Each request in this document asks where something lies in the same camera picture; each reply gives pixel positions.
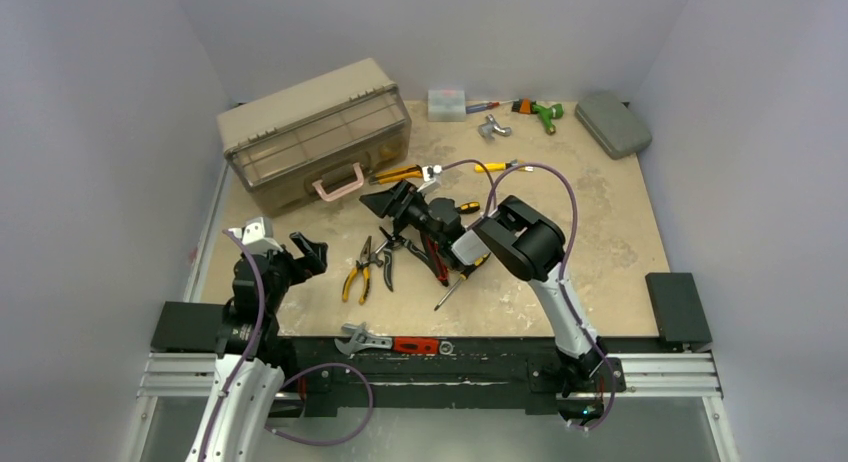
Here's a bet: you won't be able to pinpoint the red black folding tool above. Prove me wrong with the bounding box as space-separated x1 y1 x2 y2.
425 236 450 287

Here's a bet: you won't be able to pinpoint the green orange spray nozzle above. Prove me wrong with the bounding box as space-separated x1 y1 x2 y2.
511 98 565 135

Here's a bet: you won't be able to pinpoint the black grey pruning shears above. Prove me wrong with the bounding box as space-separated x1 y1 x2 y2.
379 227 439 293

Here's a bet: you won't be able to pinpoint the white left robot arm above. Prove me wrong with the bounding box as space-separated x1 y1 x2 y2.
186 222 328 461

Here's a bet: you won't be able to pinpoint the aluminium frame rail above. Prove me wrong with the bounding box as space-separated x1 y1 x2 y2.
137 353 723 398

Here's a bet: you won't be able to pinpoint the red blue small screwdriver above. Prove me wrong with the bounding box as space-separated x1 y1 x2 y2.
465 101 512 114

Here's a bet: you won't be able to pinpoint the beige plastic tool box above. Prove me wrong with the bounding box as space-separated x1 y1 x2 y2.
217 58 411 216

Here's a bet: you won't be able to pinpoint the yellow black screwdriver upper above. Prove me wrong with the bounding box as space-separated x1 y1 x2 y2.
456 202 481 214

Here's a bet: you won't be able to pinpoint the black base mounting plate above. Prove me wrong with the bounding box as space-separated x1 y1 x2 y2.
270 337 624 423

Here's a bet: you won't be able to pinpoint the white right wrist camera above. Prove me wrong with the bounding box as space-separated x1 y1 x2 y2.
418 165 443 196

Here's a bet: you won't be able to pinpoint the clear plastic screw box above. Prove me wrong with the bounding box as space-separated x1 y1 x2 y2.
427 89 466 122

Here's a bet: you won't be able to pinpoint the yellow black pliers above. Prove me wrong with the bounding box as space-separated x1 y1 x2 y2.
342 236 384 305

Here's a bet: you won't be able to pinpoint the grey sharpening stone block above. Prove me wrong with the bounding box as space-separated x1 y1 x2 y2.
575 91 653 160

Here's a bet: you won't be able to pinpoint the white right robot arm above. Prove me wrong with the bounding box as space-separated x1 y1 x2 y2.
359 180 610 396

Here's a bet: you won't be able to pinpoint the small black handled hammer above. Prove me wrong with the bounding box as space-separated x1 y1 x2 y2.
372 232 407 254

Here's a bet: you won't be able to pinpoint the yellow black utility knife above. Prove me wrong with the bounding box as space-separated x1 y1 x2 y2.
368 165 423 185

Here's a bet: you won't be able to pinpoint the black right corner block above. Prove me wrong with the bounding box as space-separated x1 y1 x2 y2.
645 272 713 352

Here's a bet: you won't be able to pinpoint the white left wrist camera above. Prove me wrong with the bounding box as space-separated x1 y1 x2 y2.
240 216 283 255

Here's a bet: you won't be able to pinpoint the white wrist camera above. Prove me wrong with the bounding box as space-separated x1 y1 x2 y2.
418 165 443 196
240 216 283 255

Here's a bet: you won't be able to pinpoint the red handled adjustable wrench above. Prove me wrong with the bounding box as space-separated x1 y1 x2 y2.
334 323 454 356

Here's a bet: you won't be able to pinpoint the yellow black screwdriver large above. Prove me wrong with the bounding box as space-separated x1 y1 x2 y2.
434 253 491 311

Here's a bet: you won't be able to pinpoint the black left corner block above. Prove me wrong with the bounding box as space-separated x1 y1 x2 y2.
150 301 224 353

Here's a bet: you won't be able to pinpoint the black corner block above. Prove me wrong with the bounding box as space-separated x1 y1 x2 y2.
645 272 713 352
150 301 224 353

